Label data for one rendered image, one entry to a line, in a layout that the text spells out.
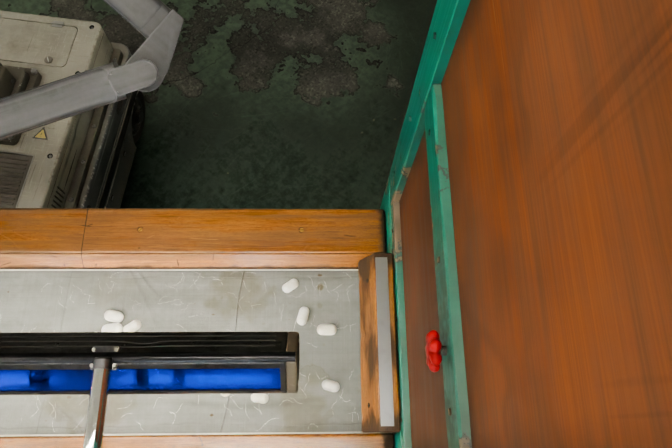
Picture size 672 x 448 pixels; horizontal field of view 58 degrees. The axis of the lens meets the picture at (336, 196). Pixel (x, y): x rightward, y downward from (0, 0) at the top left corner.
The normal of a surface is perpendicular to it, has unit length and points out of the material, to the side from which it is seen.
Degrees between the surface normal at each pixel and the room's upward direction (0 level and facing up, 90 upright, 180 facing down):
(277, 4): 0
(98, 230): 0
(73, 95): 35
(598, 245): 90
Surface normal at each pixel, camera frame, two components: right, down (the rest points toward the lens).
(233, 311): 0.03, -0.37
